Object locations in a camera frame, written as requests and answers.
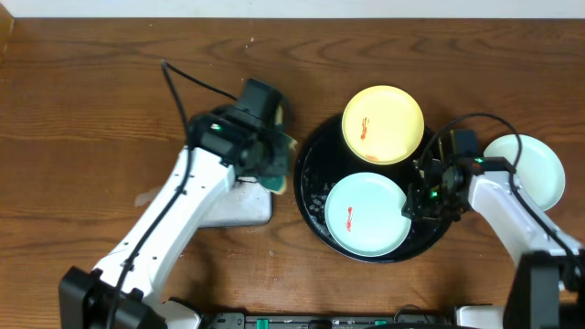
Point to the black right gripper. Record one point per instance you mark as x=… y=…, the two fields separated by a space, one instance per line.
x=417 y=208

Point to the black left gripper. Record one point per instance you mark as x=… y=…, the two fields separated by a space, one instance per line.
x=278 y=149

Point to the green yellow sponge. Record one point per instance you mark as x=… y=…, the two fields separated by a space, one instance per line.
x=276 y=185

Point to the light blue plate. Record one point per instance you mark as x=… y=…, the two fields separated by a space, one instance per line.
x=363 y=214

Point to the pale green plate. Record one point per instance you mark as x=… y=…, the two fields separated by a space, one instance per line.
x=541 y=173

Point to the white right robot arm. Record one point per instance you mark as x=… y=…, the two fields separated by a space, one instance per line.
x=548 y=288

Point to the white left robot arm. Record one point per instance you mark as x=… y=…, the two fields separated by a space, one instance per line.
x=124 y=288

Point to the black rectangular soapy tray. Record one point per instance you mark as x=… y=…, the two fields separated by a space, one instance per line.
x=247 y=203

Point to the round black tray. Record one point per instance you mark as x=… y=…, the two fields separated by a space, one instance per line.
x=325 y=159

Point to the yellow plate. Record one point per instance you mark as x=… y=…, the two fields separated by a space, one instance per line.
x=383 y=125

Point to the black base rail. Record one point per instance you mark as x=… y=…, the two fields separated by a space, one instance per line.
x=408 y=316

